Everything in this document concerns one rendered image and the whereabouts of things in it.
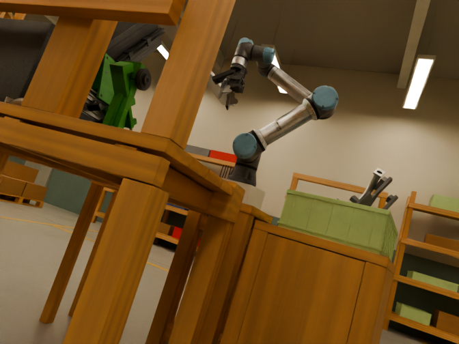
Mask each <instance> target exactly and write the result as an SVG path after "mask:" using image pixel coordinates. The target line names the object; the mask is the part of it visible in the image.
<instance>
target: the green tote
mask: <svg viewBox="0 0 459 344"><path fill-rule="evenodd" d="M286 193H287V195H286V200H285V203H284V205H283V209H282V213H281V217H280V220H279V221H277V223H278V226H279V227H283V228H286V229H290V230H293V231H297V232H301V233H305V234H307V235H312V236H315V237H318V238H322V239H325V240H330V241H332V242H337V243H340V244H344V245H347V246H351V247H354V248H359V249H361V250H366V251H369V252H371V253H376V254H379V255H383V256H386V257H389V258H390V260H392V256H393V251H394V247H395V241H396V238H397V236H398V232H397V229H396V227H395V223H394V221H393V217H392V215H391V211H390V210H384V209H380V208H377V207H371V206H367V205H361V204H358V203H351V202H348V201H342V200H338V199H332V198H328V197H323V196H319V195H313V194H309V193H306V192H300V191H296V190H290V189H287V190H286Z"/></svg>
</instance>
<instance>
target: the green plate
mask: <svg viewBox="0 0 459 344"><path fill-rule="evenodd" d="M112 63H116V62H115V61H114V60H113V59H112V58H111V57H110V56H108V54H106V53H105V55H104V57H103V60H102V63H101V65H100V68H99V71H98V73H97V75H96V78H95V80H94V83H93V85H92V88H91V89H93V90H94V91H95V92H97V96H96V97H97V99H99V100H100V101H102V102H104V103H105V104H106V105H107V106H109V105H110V103H111V101H112V99H113V96H114V90H113V82H112V78H111V70H110V64H112ZM106 71H107V74H106Z"/></svg>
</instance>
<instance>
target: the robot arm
mask: <svg viewBox="0 0 459 344"><path fill-rule="evenodd" d="M274 58H275V50H274V49H273V48H269V47H264V46H256V45H253V41H252V40H250V39H248V38H241V39H240V41H239V43H238V45H237V47H236V52H235V54H234V58H233V60H232V64H231V68H230V70H228V71H225V72H222V73H220V74H217V75H215V76H213V77H212V80H213V82H214V84H215V85H217V84H219V83H222V84H221V88H220V90H219V94H218V97H219V99H220V98H221V96H222V94H224V93H227V100H226V105H225V107H226V109H227V110H228V109H229V107H230V105H231V104H237V103H238V100H237V99H236V98H235V93H238V94H239V93H243V90H244V88H245V75H246V74H247V73H248V71H247V69H246V67H247V63H248V60H251V61H256V62H257V65H258V72H259V73H260V75H261V76H263V77H267V78H268V79H270V80H271V81H272V82H273V83H274V84H276V85H277V86H278V87H280V88H281V89H282V90H284V91H285V92H286V93H287V94H289V95H290V96H292V97H293V98H294V99H295V100H296V101H298V102H299V103H300V104H301V105H300V106H298V107H296V108H295V109H293V110H291V111H290V112H288V113H286V114H285V115H283V116H281V117H280V118H278V119H276V120H275V121H272V122H271V123H269V124H268V125H266V126H264V127H263V128H261V129H259V130H254V129H253V130H252V131H250V132H244V133H241V134H239V135H238V136H237V137H236V138H235V139H234V141H233V144H232V147H233V151H234V153H235V155H236V156H237V159H236V164H235V166H234V168H233V169H232V171H231V173H230V174H229V175H228V177H227V179H228V180H233V181H236V182H241V183H244V184H250V185H252V186H255V187H256V171H257V169H258V165H259V162H260V158H261V155H262V152H264V151H265V150H266V148H267V146H268V145H270V144H271V143H273V142H274V141H276V140H277V139H280V138H281V137H283V136H285V135H286V134H288V133H289V132H291V131H293V130H295V129H297V128H298V127H300V126H302V125H303V124H305V123H307V122H308V121H310V120H315V121H316V120H318V119H328V118H330V117H331V116H332V115H333V114H334V112H335V108H336V106H337V103H338V95H337V92H336V91H335V90H334V89H333V88H332V87H330V86H327V85H323V86H320V87H318V88H316V89H315V90H314V92H313V93H311V92H310V91H309V90H307V89H306V88H304V87H303V86H302V85H301V84H300V83H298V82H297V81H295V80H294V79H293V78H292V77H290V76H289V75H287V74H286V73H285V72H284V71H283V70H281V69H280V68H278V67H277V66H276V65H275V64H273V61H274ZM233 91H234V92H235V93H234V92H233Z"/></svg>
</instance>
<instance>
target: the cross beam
mask: <svg viewBox="0 0 459 344"><path fill-rule="evenodd" d="M185 1H186V0H0V12H11V13H21V14H37V15H45V16H62V17H70V18H87V19H96V20H112V21H121V22H130V23H146V24H155V25H171V26H176V25H177V24H178V21H179V18H180V15H181V13H182V9H183V7H184V4H185Z"/></svg>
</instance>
